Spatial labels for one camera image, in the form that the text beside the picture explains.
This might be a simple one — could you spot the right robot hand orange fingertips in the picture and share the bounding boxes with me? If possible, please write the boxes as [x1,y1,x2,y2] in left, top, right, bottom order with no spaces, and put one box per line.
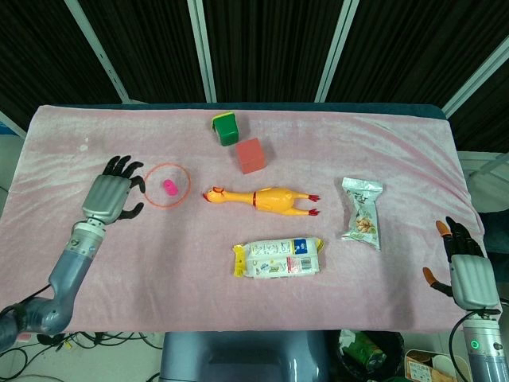
[422,216,502,311]

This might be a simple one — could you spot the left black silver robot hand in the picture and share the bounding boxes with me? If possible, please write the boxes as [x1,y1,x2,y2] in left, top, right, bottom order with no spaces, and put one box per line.
[80,155,145,224]

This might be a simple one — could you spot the thin orange plastic ring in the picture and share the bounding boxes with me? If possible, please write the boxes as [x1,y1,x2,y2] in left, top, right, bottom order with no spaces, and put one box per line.
[143,162,192,209]

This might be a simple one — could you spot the open cardboard box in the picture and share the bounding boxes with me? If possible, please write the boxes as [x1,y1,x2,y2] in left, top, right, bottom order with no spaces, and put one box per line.
[404,349,468,382]

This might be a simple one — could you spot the black trash bin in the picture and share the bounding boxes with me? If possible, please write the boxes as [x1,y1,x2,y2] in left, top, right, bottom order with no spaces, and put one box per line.
[337,329,405,382]

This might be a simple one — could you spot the silver nut snack packet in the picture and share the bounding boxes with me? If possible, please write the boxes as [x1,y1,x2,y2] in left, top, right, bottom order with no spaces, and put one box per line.
[340,177,383,251]

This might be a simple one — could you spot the pink plush table cloth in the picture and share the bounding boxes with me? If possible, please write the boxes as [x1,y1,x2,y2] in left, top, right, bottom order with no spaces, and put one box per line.
[0,103,502,333]

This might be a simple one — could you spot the green toy bin yellow lid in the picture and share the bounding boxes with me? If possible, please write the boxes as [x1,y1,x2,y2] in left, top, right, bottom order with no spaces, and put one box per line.
[210,112,239,147]

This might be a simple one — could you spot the red foam cube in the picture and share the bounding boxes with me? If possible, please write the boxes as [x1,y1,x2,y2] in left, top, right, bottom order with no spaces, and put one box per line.
[234,137,266,175]

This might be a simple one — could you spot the yellow rubber chicken toy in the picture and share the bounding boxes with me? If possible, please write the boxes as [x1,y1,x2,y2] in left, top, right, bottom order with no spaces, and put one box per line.
[202,185,321,218]

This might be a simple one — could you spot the white wet wipes pack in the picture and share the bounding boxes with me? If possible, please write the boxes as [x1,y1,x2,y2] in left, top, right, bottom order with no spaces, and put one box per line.
[232,237,326,279]

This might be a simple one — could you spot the grey-blue robot torso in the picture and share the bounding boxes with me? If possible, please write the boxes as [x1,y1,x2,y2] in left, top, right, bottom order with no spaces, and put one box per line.
[161,330,331,382]

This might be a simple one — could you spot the white partition post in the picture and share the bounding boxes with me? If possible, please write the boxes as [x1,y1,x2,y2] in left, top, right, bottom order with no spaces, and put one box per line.
[0,110,26,139]
[186,0,218,103]
[316,0,361,103]
[63,0,130,103]
[441,37,509,119]

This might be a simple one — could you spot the black floor cable bundle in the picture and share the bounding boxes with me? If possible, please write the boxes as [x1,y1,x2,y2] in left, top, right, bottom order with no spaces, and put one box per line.
[0,329,164,382]

